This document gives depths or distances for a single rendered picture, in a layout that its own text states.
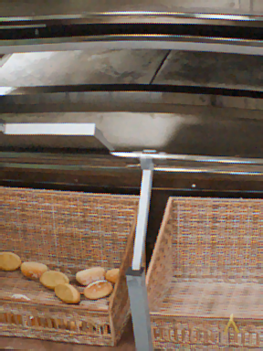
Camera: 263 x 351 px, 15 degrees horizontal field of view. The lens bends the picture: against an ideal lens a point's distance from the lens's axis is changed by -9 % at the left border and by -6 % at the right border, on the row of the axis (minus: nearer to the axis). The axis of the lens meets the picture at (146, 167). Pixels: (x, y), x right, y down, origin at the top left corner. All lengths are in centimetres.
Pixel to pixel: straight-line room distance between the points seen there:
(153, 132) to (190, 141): 11
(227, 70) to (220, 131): 22
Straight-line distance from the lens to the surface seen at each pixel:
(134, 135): 314
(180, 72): 318
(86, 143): 271
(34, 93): 317
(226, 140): 308
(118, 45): 285
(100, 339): 297
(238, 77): 314
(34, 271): 327
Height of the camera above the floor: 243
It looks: 28 degrees down
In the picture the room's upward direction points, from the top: 5 degrees counter-clockwise
